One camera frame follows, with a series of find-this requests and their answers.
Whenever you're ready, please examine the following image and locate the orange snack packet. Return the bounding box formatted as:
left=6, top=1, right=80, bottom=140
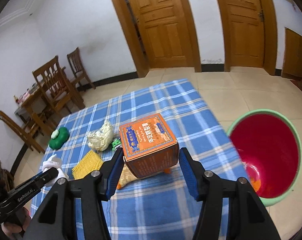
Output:
left=116, top=165, right=171, bottom=189

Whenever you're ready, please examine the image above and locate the blue plaid tablecloth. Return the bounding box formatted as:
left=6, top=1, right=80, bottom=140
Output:
left=31, top=79, right=244, bottom=240

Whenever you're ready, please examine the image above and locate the person's left hand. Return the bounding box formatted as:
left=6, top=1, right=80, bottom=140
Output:
left=2, top=209, right=31, bottom=240

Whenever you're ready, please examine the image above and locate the large yellow foam net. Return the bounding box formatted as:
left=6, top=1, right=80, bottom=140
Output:
left=72, top=150, right=102, bottom=180

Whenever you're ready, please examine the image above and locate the wooden chair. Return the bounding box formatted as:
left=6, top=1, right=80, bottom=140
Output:
left=0, top=110, right=46, bottom=154
left=32, top=56, right=86, bottom=117
left=67, top=47, right=95, bottom=90

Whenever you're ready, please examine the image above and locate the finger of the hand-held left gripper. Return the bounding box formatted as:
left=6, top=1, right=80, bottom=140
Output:
left=36, top=167, right=59, bottom=187

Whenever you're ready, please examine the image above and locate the small wooden cabinet door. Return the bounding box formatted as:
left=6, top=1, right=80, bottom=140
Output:
left=281, top=27, right=302, bottom=80

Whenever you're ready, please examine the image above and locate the red basin with green rim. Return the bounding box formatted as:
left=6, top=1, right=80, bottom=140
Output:
left=226, top=109, right=302, bottom=207

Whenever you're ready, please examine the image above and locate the cream paper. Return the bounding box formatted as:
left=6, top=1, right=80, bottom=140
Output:
left=87, top=120, right=115, bottom=153

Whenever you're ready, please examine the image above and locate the green flower-shaped container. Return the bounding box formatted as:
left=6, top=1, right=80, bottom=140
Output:
left=49, top=127, right=69, bottom=150

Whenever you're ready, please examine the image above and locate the red floor mat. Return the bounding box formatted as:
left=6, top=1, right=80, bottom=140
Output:
left=290, top=79, right=302, bottom=92

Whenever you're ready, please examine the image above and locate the open wooden door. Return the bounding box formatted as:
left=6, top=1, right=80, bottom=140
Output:
left=104, top=0, right=201, bottom=78

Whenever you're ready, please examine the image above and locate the white cloth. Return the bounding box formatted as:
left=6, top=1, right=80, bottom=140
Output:
left=42, top=154, right=69, bottom=188

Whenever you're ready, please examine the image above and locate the orange cloth bundle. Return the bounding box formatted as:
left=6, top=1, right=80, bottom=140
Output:
left=250, top=177, right=262, bottom=192

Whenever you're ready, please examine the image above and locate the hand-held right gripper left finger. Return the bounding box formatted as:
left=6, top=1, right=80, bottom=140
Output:
left=23, top=147, right=125, bottom=240

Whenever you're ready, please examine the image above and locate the wooden dining table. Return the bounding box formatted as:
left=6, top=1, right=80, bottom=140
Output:
left=14, top=85, right=56, bottom=135

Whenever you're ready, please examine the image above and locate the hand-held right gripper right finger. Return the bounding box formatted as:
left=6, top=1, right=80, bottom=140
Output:
left=178, top=147, right=278, bottom=240

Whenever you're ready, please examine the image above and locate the orange cardboard box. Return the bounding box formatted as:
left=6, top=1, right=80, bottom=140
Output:
left=119, top=113, right=179, bottom=179

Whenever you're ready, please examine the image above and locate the closed wooden door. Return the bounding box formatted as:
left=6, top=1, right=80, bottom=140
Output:
left=211, top=0, right=278, bottom=75

